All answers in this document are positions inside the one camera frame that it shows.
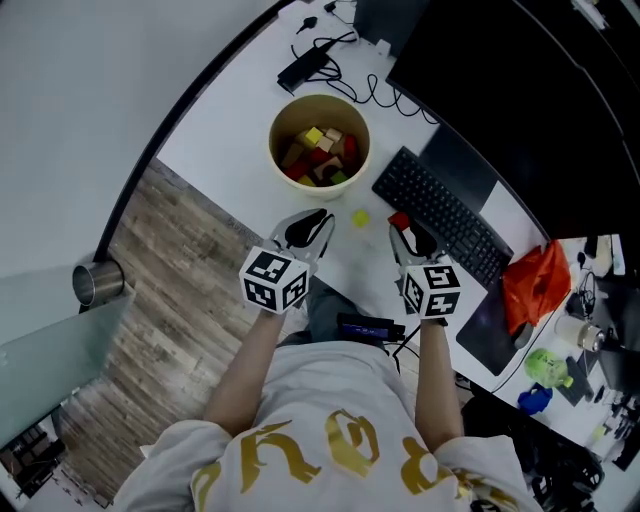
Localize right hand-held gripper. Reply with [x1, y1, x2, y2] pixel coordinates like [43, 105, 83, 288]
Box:
[389, 219, 462, 320]

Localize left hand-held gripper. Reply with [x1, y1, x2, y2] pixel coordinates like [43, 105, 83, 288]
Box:
[238, 208, 336, 316]

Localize pile of colourful wooden blocks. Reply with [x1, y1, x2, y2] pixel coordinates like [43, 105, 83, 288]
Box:
[279, 125, 361, 188]

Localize person's left forearm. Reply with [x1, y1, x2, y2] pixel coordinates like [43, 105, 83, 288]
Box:
[202, 312, 286, 441]

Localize person's right forearm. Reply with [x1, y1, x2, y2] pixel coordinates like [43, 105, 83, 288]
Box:
[413, 317, 466, 446]

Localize black keyboard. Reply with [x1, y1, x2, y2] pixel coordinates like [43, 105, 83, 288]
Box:
[371, 145, 515, 290]

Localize beige round bucket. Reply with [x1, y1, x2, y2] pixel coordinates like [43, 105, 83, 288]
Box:
[268, 93, 372, 202]

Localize person's legs in jeans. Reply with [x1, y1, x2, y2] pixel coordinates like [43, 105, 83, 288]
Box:
[277, 277, 396, 351]

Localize black device with blue screen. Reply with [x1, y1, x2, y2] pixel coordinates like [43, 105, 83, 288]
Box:
[335, 312, 406, 344]

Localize black mouse pad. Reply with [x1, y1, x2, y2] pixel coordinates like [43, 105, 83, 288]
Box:
[455, 282, 534, 377]

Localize orange plastic bag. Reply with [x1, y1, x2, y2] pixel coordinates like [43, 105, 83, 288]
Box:
[501, 239, 573, 327]

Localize large black monitor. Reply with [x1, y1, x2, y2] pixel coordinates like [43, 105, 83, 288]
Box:
[385, 0, 640, 241]

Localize black power adapter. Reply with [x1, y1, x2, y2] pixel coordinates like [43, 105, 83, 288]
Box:
[277, 47, 331, 94]

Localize person's white printed shirt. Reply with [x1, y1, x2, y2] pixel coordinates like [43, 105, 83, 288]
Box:
[112, 342, 544, 512]

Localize green drink bottle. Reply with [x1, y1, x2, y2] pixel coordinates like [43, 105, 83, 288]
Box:
[523, 348, 575, 390]

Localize white jar with lid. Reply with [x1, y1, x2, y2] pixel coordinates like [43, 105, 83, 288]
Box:
[554, 313, 605, 351]

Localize blue bag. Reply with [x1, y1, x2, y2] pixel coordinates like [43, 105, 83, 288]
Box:
[517, 383, 554, 415]

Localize black office chair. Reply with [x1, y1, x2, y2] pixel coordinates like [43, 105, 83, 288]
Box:
[459, 384, 606, 512]

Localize metal cup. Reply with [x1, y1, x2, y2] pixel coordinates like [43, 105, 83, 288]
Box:
[72, 260, 125, 307]

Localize black notebook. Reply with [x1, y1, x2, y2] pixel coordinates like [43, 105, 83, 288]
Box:
[557, 355, 596, 407]

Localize dark grey desktop computer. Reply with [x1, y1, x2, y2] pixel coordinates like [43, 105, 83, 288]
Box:
[352, 0, 431, 49]

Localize frosted glass panel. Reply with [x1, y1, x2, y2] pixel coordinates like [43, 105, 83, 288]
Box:
[0, 262, 136, 451]

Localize dark storage shelf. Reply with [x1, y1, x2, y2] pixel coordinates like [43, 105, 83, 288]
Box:
[0, 424, 66, 496]

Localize black coiled cable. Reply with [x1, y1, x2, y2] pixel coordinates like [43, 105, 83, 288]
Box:
[349, 73, 441, 125]

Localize black adapter cable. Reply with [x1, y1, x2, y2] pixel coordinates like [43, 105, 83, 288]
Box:
[290, 30, 361, 101]

